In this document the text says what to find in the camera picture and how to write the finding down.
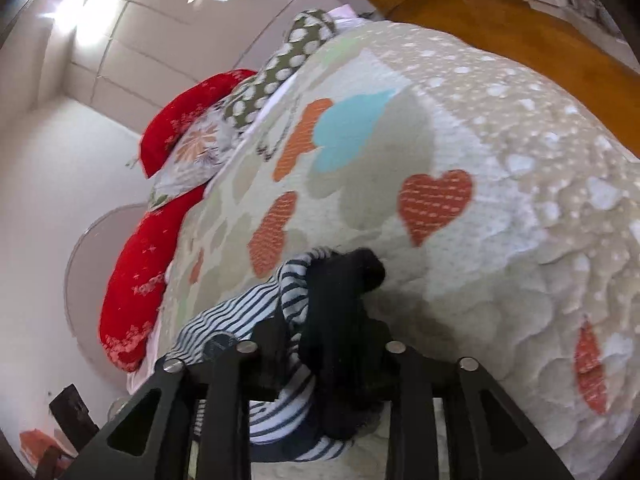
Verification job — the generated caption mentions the navy striped child pants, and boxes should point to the navy striped child pants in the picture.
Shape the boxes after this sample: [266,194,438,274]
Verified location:
[167,247,392,463]

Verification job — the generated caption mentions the red long pillow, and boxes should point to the red long pillow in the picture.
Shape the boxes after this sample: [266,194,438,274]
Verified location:
[98,185,205,373]

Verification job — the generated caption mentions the white round headboard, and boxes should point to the white round headboard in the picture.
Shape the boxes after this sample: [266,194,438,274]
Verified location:
[64,204,145,392]

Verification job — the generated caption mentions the heart patterned quilt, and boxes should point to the heart patterned quilt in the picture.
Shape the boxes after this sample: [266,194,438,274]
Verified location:
[158,22,639,479]

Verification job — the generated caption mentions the floral pillow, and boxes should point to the floral pillow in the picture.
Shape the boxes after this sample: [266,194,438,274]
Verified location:
[149,104,240,210]

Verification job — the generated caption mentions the red pillow at headboard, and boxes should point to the red pillow at headboard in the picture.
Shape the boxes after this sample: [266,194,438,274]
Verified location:
[138,68,260,180]

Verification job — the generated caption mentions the white wardrobe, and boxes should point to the white wardrobe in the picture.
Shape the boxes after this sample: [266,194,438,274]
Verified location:
[1,0,338,132]

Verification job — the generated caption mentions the green polka dot bolster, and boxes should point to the green polka dot bolster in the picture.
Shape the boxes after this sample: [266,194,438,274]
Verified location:
[222,9,336,133]

